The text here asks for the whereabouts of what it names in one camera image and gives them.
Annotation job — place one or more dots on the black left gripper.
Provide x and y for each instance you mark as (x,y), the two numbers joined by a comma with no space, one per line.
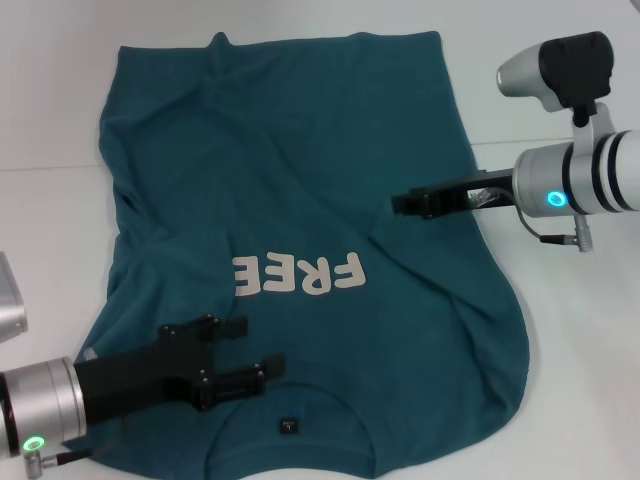
(130,380)

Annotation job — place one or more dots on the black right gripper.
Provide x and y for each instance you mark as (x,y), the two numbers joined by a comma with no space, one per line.
(490,192)

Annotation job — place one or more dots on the teal t-shirt with FREE print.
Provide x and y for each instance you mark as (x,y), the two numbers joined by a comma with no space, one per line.
(300,175)

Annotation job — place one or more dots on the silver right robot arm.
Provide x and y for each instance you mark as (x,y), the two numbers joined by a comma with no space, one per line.
(600,170)

